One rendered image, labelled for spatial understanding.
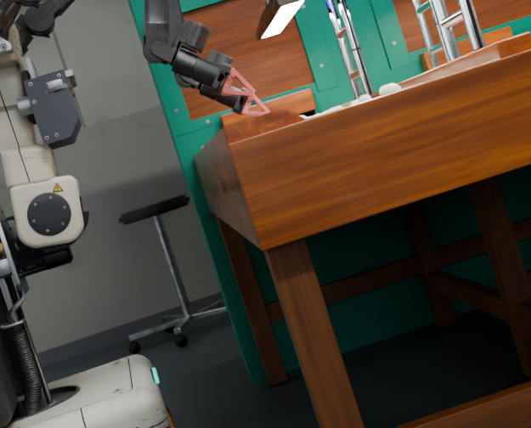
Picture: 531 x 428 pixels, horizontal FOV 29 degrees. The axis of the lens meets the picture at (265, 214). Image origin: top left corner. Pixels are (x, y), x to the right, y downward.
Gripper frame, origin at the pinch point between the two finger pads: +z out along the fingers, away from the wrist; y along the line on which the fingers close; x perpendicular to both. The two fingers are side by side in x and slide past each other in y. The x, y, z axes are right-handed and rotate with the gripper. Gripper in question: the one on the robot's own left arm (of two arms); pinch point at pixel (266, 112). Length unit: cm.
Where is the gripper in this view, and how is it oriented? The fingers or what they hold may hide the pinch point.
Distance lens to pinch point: 287.3
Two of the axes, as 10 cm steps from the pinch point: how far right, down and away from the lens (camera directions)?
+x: -4.0, 9.2, 0.1
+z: 9.1, 4.0, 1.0
